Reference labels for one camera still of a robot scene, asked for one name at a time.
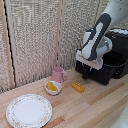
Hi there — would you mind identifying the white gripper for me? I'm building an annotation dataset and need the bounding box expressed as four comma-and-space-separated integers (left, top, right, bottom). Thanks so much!
75, 49, 104, 71

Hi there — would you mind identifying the black air fryer drawer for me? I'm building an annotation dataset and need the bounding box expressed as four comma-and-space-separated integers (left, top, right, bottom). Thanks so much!
74, 53, 128, 86

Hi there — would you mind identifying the yellow food piece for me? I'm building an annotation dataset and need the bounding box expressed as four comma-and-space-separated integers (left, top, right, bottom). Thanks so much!
46, 81, 58, 92

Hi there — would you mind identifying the small white bowl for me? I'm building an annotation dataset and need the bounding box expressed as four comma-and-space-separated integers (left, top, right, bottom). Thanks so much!
44, 80, 63, 96

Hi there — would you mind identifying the black air fryer body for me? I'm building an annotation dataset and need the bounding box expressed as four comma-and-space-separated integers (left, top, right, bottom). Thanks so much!
103, 29, 128, 80

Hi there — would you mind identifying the yellow rectangular block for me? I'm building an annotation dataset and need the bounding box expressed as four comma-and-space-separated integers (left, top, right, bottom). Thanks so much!
70, 82, 86, 94

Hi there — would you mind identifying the pink mug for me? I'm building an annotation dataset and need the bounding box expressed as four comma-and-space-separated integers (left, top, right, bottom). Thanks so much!
51, 66, 68, 84

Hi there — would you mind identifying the white floral rimmed plate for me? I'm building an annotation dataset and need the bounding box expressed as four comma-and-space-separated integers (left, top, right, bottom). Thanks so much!
5, 93, 53, 128

